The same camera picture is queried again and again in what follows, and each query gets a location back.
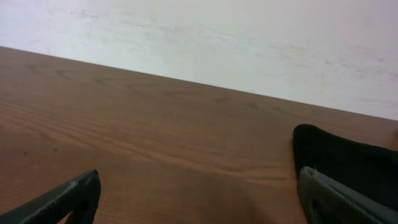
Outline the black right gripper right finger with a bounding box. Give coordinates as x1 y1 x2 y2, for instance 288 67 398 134
297 167 397 224

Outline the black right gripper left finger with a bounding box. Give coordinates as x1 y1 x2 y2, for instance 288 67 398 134
1 169 101 224

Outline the black sparkly knit garment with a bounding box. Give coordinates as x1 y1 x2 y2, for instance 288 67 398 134
293 124 397 210

